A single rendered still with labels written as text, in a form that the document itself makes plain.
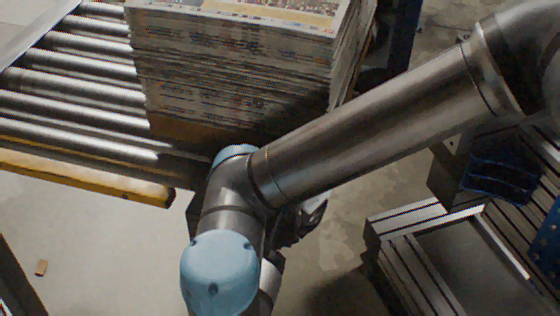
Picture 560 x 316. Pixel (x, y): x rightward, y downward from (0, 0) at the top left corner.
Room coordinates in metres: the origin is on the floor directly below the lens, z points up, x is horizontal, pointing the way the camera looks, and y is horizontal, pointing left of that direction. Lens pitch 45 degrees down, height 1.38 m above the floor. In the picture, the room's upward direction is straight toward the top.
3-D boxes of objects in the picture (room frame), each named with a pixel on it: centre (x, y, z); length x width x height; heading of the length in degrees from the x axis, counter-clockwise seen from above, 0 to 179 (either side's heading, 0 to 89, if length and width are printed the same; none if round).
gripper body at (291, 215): (0.44, 0.01, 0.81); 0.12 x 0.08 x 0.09; 163
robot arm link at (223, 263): (0.31, 0.06, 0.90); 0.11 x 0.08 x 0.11; 176
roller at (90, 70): (0.82, 0.27, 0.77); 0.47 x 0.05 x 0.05; 73
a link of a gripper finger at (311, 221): (0.49, -0.03, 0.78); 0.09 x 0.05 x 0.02; 137
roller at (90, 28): (0.94, 0.23, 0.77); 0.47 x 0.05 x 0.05; 73
